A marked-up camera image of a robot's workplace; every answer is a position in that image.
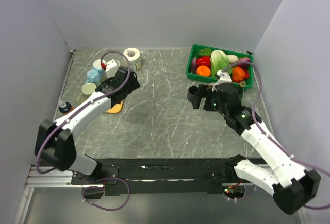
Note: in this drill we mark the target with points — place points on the red bell pepper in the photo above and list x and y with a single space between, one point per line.
204 61

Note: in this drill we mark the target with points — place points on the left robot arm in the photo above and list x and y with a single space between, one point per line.
55 143

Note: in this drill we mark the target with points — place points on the toilet paper roll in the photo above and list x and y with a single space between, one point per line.
134 57

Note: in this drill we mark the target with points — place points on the light blue faceted mug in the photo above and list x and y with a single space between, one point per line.
95 76

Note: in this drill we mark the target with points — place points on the green glass bottle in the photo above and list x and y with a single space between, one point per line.
241 89

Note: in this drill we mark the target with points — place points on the white blue mug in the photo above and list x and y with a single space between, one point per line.
97 65

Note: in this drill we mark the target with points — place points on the yellow tray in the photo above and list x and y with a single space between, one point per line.
114 106

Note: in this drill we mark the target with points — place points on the green plastic crate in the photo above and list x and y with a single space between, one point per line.
229 69

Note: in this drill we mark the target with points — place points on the purple eggplant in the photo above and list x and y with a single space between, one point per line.
193 66

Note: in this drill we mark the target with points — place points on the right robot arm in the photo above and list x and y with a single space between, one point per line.
290 183

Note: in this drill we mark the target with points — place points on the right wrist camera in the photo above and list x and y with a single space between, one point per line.
223 77

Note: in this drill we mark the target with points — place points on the dark blue mug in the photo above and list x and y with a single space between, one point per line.
193 94

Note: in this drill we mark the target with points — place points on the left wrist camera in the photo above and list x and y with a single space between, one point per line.
110 67

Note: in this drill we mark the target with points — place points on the orange tomato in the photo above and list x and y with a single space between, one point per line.
203 71

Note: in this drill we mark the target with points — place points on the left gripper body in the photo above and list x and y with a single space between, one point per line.
108 81

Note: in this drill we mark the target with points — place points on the green bell pepper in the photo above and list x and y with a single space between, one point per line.
204 52

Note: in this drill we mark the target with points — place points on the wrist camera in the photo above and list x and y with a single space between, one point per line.
223 77
110 67

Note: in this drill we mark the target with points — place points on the cream beige mug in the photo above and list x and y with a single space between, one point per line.
212 84

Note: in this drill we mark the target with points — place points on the cabbage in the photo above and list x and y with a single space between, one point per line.
219 61

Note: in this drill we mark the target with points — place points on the white garlic bulb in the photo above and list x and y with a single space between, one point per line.
232 59

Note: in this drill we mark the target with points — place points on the orange bottle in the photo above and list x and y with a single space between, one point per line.
64 107

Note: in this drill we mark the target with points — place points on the light green mug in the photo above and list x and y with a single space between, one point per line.
86 91

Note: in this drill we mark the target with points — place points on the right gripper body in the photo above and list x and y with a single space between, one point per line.
221 108

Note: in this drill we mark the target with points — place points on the purple onion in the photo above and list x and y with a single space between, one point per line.
244 62

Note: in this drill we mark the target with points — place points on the orange pumpkin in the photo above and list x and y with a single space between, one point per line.
238 74

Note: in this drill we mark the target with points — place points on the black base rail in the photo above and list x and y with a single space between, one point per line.
162 175

